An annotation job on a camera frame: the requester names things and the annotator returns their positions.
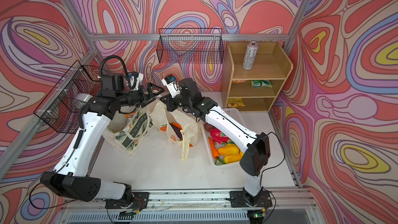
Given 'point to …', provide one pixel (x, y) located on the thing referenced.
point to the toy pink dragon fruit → (215, 134)
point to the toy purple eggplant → (178, 131)
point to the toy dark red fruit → (208, 126)
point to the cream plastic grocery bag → (161, 117)
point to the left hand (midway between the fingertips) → (160, 93)
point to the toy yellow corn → (229, 149)
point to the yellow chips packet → (235, 102)
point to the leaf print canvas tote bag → (127, 131)
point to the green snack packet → (260, 83)
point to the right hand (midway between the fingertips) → (163, 101)
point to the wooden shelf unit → (252, 74)
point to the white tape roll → (83, 97)
